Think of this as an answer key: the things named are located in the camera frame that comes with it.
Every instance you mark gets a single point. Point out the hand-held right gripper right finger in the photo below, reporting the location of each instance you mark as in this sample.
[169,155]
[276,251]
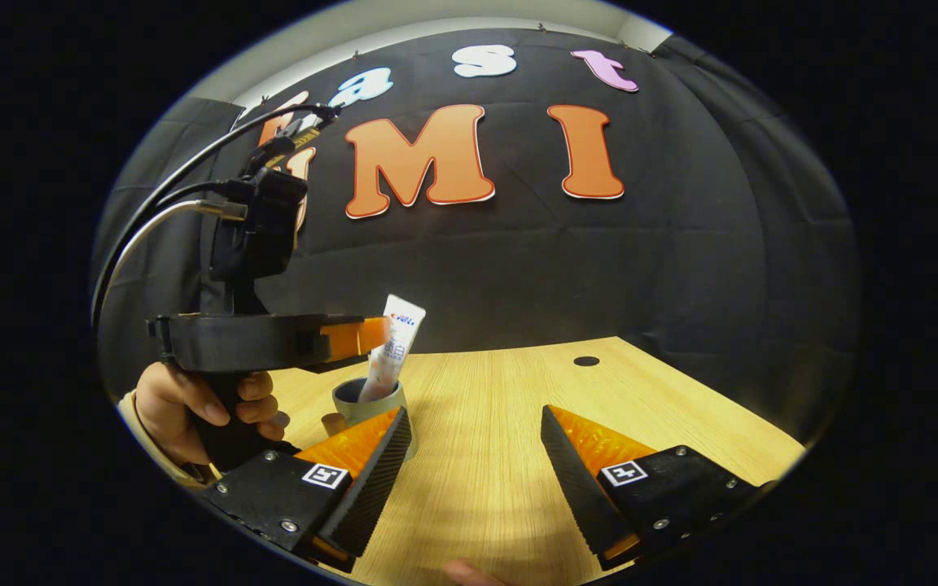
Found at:
[579,480]

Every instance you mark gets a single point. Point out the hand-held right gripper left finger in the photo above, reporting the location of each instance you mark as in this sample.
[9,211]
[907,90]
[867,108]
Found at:
[375,480]

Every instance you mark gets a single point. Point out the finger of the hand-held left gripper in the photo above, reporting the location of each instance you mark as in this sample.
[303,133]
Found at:
[355,338]

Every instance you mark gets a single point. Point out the white toothpaste tube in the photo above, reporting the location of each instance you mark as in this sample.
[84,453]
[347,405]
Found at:
[396,342]

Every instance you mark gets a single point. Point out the light blue cup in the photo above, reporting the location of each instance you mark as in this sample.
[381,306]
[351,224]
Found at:
[355,400]

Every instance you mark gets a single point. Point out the wooden desktop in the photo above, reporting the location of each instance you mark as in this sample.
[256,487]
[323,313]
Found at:
[485,456]

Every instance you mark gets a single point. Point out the black backdrop cloth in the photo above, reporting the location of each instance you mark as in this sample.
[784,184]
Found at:
[558,277]

